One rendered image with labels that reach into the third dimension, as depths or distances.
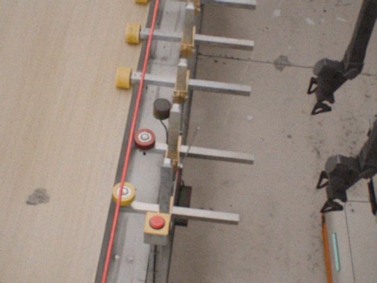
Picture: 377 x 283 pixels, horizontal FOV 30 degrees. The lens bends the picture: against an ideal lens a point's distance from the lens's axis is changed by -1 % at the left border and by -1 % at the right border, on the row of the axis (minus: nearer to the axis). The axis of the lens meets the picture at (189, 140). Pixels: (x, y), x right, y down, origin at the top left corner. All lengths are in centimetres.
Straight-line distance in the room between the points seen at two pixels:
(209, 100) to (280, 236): 92
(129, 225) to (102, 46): 74
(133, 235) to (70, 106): 55
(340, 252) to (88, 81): 133
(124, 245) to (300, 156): 140
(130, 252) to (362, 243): 110
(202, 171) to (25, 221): 142
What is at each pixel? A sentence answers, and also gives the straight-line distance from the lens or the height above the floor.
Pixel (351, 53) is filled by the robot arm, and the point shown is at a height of 129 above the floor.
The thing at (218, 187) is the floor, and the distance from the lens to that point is 365.
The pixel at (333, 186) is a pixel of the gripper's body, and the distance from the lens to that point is 240.
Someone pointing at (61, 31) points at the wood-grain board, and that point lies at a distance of 307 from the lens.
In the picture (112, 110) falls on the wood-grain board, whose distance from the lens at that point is 276.
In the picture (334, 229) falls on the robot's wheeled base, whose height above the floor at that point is 25.
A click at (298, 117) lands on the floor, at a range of 401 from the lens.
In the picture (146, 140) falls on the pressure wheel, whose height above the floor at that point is 90.
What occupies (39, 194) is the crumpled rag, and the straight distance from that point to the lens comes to 254.
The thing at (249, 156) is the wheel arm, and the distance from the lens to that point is 271.
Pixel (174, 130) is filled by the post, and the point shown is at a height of 104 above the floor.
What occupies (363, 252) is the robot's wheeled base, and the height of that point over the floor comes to 28.
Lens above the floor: 301
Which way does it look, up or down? 52 degrees down
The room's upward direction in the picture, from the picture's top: 6 degrees clockwise
